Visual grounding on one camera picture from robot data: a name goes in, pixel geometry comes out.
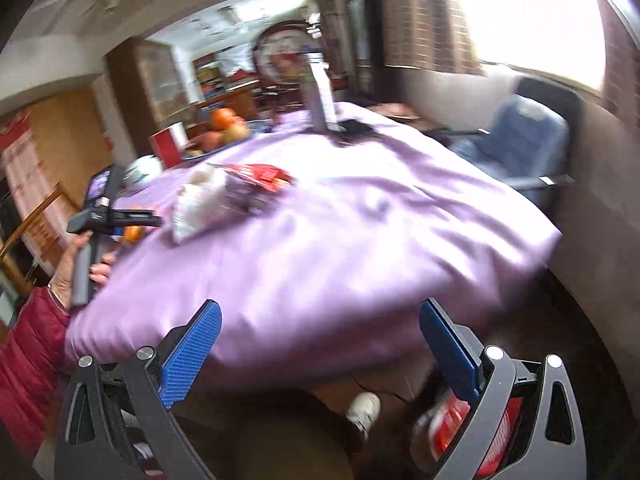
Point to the wooden armchair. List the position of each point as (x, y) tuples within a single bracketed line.
[(35, 230)]

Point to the woven hat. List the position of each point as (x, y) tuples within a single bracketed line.
[(397, 110)]

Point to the black smartphone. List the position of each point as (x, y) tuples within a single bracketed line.
[(352, 131)]

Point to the round decorative table screen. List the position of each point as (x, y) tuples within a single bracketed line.
[(280, 55)]

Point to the wooden door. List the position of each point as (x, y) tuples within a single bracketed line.
[(65, 135)]

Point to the red apple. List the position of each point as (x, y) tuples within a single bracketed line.
[(210, 140)]

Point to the white ceramic jar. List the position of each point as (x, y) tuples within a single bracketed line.
[(142, 170)]

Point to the steel bottle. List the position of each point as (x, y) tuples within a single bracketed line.
[(317, 97)]

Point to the wooden glass cabinet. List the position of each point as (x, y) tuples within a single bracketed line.
[(145, 90)]

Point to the blue chair cushion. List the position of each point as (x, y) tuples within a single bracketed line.
[(520, 135)]

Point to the orange wrapper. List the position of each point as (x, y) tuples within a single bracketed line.
[(132, 234)]

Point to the checked curtain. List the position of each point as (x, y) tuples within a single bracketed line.
[(425, 15), (620, 50)]

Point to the dark carved cabinet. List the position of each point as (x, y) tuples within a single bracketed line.
[(355, 30)]

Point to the person's left forearm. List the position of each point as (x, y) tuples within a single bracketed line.
[(30, 360)]

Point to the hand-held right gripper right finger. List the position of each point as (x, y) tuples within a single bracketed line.
[(447, 355)]

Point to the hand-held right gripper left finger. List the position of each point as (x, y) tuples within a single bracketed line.
[(192, 355)]

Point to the red mesh basket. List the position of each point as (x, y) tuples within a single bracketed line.
[(450, 420)]

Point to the blue fruit bowl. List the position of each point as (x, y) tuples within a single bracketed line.
[(252, 127)]

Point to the person's left hand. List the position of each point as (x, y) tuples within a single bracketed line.
[(62, 275)]

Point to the white shoe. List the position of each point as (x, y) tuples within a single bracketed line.
[(364, 410)]

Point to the floral curtain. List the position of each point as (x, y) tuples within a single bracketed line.
[(25, 170)]

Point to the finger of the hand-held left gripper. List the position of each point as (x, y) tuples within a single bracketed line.
[(137, 220)]

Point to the red box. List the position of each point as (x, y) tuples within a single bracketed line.
[(167, 145)]

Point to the red snack bag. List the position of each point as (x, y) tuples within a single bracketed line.
[(260, 180)]

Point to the purple tablecloth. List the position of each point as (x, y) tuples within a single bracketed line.
[(325, 250)]

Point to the window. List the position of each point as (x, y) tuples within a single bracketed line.
[(530, 15)]

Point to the yellow pear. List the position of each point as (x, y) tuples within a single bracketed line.
[(237, 132)]

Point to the blue cushioned office chair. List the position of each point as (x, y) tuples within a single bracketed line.
[(570, 110)]

